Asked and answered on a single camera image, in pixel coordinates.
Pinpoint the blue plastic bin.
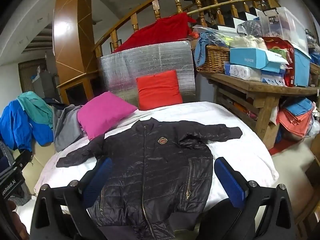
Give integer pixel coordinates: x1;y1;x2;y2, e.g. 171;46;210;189
294;47;311;87

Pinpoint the stack of folded cloths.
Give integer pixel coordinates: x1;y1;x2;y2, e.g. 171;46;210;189
277;97;316;138

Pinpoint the white bed blanket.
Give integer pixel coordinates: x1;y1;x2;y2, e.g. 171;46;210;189
34;101;280;240

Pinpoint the teal shirt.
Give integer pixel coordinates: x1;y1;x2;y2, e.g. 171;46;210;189
17;91;53;128

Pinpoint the grey garment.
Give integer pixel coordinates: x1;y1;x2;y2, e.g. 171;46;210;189
53;105;84;152

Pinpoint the beige sofa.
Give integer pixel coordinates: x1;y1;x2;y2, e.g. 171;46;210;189
23;140;56;194

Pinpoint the wooden stair railing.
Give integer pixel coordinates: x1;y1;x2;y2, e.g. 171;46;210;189
92;0;280;57

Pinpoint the blue cardboard box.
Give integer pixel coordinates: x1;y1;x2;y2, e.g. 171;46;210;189
229;48;268;69

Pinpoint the red pillow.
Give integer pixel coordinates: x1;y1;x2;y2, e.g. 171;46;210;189
136;70;183;111

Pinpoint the wicker basket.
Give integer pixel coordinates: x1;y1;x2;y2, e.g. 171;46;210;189
196;45;230;74

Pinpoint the red snack bag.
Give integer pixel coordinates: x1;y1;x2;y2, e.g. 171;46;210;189
263;37;295;87

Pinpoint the blue jacket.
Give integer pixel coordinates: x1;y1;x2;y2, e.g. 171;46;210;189
1;100;54;152

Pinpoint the white tissue pack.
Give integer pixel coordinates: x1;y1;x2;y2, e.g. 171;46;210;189
224;62;261;82

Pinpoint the blue cloth in basket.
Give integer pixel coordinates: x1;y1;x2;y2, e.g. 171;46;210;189
194;31;227;67

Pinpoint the pink pillow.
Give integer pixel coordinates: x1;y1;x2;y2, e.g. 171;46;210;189
77;92;137;140

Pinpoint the silver foil headboard panel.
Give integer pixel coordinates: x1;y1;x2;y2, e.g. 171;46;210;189
98;41;196;106

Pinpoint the black quilted jacket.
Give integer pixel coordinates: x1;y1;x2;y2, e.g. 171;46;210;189
57;119;242;239

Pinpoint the red cloth on railing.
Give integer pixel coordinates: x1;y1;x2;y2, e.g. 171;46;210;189
114;12;196;53

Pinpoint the clear plastic storage bin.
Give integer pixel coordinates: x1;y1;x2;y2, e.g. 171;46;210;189
257;7;309;54

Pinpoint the wooden side table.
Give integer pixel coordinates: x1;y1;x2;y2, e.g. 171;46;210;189
201;72;317;150

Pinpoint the wooden curved column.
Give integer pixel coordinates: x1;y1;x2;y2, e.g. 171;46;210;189
53;0;99;104

